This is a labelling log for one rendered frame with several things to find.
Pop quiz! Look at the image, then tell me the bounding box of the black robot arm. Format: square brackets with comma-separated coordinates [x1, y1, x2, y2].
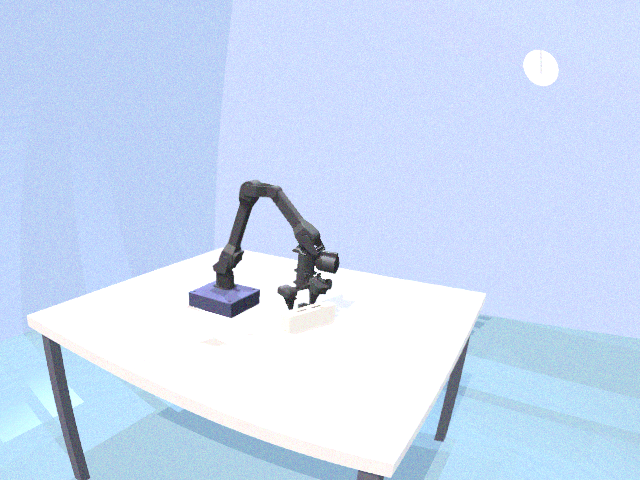
[212, 179, 340, 295]

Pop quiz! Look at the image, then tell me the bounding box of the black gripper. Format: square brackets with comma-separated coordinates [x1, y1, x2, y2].
[277, 267, 319, 311]

